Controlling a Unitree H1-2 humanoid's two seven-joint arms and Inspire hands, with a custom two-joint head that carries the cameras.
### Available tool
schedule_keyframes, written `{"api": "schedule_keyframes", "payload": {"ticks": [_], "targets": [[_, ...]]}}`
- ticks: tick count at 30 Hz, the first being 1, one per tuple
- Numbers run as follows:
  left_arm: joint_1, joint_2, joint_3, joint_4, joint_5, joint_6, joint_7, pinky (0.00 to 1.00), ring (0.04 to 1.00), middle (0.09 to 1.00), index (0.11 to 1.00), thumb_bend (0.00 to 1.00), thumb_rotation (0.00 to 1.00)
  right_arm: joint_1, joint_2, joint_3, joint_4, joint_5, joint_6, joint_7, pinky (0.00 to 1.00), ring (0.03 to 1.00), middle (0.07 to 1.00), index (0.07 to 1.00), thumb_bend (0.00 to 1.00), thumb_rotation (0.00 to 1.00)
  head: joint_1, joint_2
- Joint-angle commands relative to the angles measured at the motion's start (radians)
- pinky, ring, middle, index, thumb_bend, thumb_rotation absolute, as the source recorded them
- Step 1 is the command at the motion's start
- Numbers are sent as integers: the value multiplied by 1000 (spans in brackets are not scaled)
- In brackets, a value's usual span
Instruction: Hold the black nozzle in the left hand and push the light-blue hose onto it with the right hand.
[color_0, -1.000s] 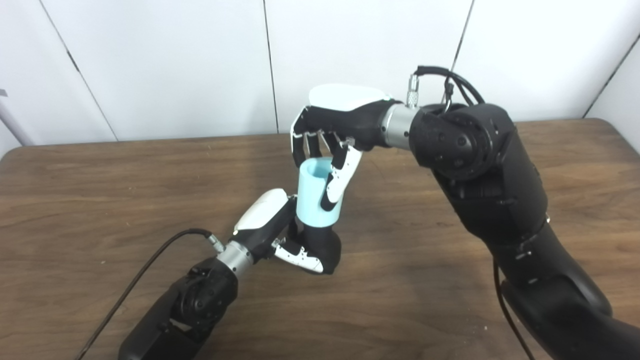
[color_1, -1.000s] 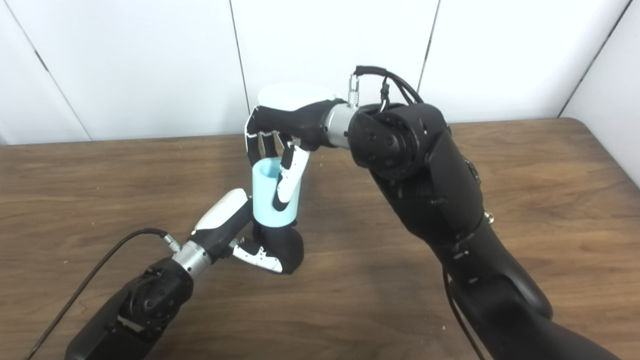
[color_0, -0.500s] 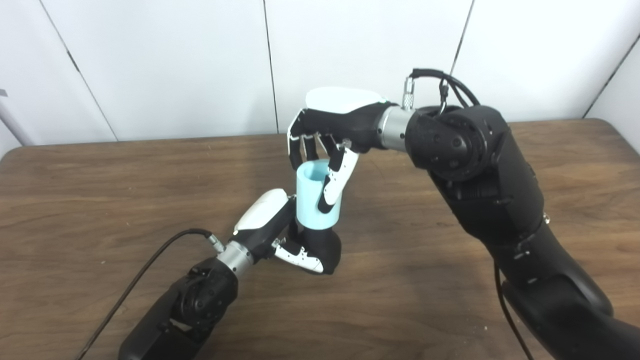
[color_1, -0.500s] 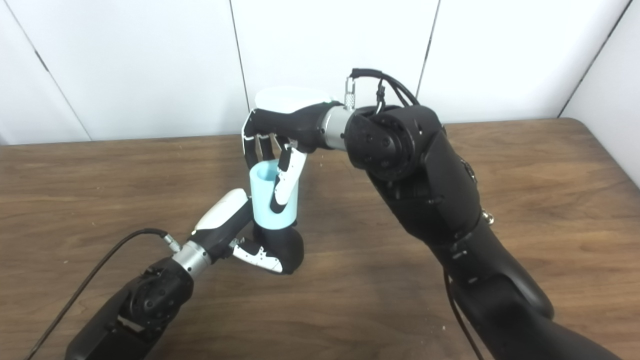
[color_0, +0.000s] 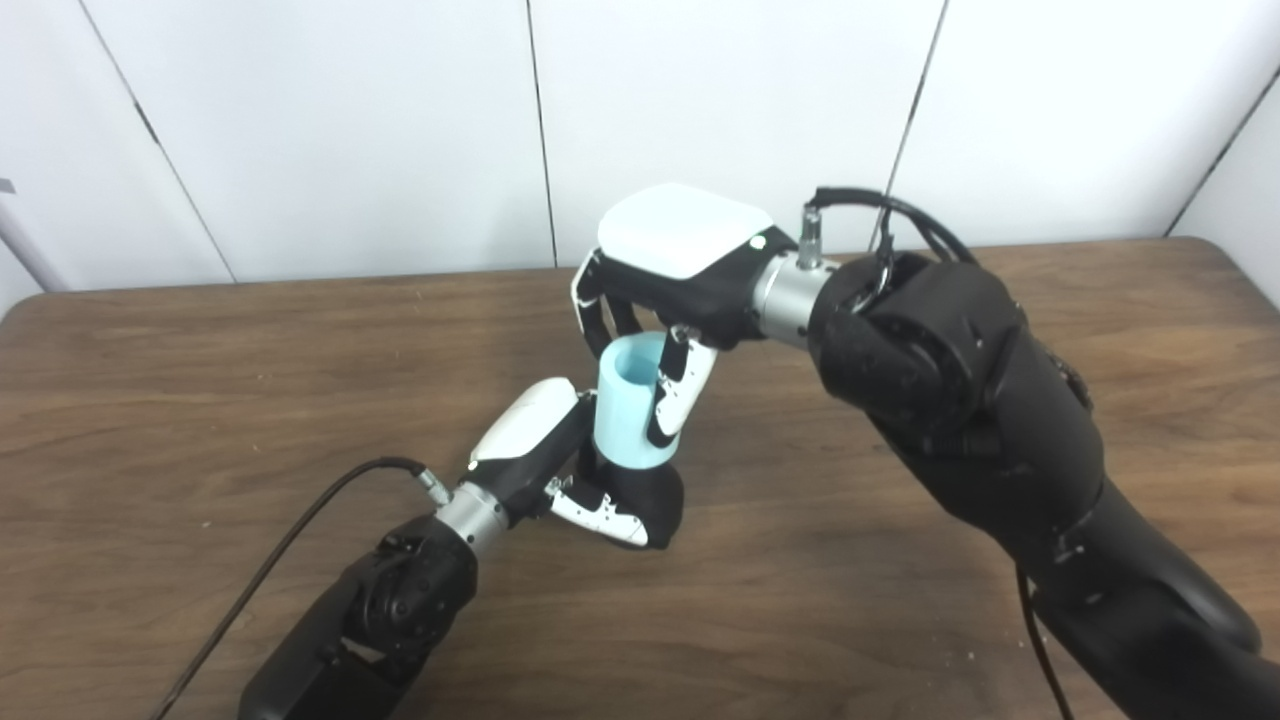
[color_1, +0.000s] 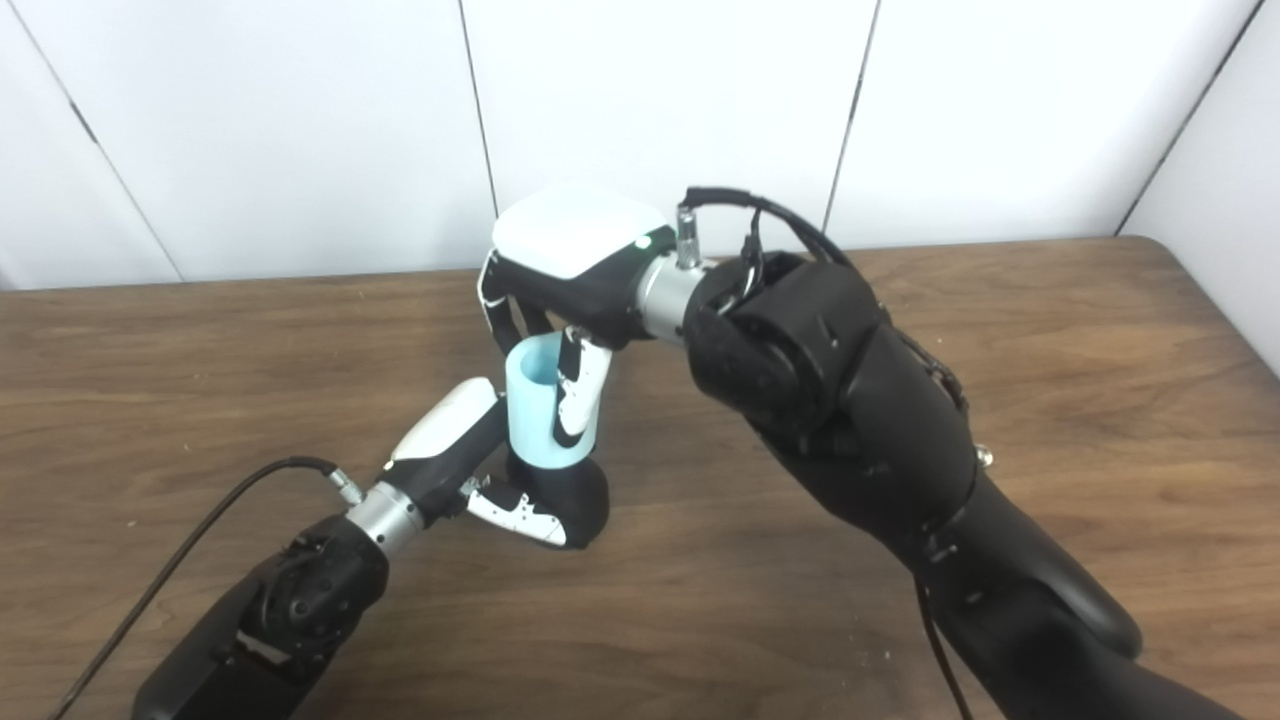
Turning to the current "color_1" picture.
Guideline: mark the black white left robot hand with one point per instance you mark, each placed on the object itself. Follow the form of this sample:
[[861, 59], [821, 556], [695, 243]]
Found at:
[[450, 440]]

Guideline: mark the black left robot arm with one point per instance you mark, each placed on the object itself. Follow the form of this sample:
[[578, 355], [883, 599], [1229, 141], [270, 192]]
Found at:
[[290, 610]]

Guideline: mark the black nozzle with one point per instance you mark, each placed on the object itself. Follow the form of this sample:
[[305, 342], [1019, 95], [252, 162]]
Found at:
[[575, 500]]

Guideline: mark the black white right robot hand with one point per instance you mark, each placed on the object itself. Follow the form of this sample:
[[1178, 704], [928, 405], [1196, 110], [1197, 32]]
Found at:
[[580, 260]]

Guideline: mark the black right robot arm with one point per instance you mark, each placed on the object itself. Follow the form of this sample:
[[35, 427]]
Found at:
[[880, 430]]

